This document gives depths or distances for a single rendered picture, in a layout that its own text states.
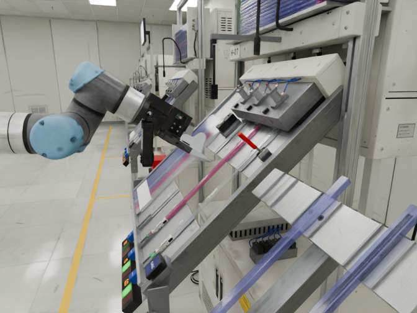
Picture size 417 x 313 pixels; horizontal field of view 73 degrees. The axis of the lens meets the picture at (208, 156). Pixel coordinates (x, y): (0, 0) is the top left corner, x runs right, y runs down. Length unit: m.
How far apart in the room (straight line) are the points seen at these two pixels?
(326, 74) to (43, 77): 9.17
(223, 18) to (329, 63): 1.50
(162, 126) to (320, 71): 0.41
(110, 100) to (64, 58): 8.91
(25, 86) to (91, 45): 2.20
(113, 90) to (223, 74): 1.58
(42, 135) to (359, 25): 0.68
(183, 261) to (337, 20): 0.68
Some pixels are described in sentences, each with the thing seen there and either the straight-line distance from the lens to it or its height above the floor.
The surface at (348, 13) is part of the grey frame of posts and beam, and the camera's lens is 0.78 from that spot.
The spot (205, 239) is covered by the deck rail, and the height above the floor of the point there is 0.84.
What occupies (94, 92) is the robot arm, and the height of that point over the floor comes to 1.19.
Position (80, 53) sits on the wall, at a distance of 9.52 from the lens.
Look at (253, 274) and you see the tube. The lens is 0.45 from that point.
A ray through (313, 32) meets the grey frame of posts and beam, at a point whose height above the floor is 1.34.
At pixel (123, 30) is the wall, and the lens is 9.54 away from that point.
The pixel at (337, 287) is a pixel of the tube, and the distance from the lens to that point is 0.38.
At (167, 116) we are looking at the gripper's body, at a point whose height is 1.13.
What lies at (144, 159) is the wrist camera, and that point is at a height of 1.03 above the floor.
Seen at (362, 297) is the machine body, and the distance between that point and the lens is 1.13.
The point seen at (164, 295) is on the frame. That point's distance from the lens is 0.73.
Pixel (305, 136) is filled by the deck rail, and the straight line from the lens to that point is 0.75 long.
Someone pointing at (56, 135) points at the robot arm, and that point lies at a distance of 0.54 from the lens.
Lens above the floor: 1.20
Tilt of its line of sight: 14 degrees down
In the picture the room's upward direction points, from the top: straight up
